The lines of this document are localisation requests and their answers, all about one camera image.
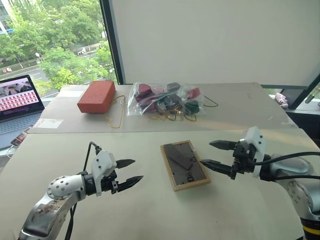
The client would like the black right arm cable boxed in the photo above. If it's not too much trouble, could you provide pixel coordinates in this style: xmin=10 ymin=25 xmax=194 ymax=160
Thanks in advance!
xmin=246 ymin=151 xmax=320 ymax=182

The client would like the white roller blind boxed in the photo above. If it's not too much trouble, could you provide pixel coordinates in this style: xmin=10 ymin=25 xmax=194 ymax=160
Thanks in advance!
xmin=109 ymin=0 xmax=320 ymax=87

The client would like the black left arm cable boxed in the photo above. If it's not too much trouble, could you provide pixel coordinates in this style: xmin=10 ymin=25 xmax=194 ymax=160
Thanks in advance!
xmin=64 ymin=141 xmax=103 ymax=240

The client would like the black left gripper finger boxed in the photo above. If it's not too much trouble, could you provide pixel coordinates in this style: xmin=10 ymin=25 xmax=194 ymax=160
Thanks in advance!
xmin=116 ymin=175 xmax=145 ymax=193
xmin=115 ymin=158 xmax=136 ymax=169

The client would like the red brick block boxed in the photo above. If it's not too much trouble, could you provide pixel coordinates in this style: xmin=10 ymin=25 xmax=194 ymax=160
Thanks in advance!
xmin=76 ymin=80 xmax=117 ymax=115

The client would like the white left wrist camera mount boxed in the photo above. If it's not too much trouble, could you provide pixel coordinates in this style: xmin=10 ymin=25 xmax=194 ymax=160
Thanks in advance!
xmin=90 ymin=150 xmax=117 ymax=198

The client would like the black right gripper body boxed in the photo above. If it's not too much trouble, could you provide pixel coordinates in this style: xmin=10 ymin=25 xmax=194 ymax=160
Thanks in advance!
xmin=230 ymin=141 xmax=258 ymax=181

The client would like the pink crumpled cloth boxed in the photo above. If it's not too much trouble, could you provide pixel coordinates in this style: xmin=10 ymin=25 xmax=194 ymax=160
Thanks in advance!
xmin=275 ymin=92 xmax=290 ymax=109

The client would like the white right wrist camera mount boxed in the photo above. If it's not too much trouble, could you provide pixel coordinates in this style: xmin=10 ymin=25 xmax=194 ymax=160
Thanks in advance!
xmin=243 ymin=126 xmax=267 ymax=179

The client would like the yellow rubber band loop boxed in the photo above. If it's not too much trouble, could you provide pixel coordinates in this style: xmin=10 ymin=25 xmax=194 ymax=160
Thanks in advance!
xmin=202 ymin=95 xmax=219 ymax=108

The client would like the open laptop computer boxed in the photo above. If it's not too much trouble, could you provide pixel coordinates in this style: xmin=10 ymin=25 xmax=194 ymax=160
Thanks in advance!
xmin=0 ymin=74 xmax=46 ymax=150

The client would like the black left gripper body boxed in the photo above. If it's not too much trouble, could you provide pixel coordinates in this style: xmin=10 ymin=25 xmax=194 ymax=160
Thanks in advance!
xmin=100 ymin=169 xmax=119 ymax=195

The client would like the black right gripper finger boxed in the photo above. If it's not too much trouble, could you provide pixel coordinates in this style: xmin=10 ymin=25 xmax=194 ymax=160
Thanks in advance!
xmin=200 ymin=159 xmax=234 ymax=177
xmin=208 ymin=140 xmax=237 ymax=152

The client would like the yellow rubber band string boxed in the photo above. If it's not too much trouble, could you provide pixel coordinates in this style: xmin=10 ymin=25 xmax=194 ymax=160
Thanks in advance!
xmin=104 ymin=94 xmax=127 ymax=130

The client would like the wooden framed dark board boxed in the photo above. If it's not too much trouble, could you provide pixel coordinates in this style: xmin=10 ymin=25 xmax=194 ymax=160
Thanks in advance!
xmin=160 ymin=139 xmax=211 ymax=193

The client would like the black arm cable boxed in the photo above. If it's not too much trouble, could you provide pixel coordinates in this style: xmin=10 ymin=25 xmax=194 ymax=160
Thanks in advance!
xmin=246 ymin=151 xmax=320 ymax=182
xmin=64 ymin=141 xmax=103 ymax=240

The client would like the clear bag of coloured items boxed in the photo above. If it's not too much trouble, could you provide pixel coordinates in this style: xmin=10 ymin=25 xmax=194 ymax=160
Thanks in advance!
xmin=126 ymin=81 xmax=207 ymax=122

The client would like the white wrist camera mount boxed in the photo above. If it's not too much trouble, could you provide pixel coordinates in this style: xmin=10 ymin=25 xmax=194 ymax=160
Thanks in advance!
xmin=90 ymin=150 xmax=117 ymax=198
xmin=243 ymin=126 xmax=267 ymax=179

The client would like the black window frame post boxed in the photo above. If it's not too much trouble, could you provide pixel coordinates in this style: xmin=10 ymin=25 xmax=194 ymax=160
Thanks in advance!
xmin=98 ymin=0 xmax=127 ymax=85

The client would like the smartphone with red screen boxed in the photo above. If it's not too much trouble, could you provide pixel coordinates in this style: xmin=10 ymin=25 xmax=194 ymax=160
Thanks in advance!
xmin=10 ymin=132 xmax=29 ymax=148

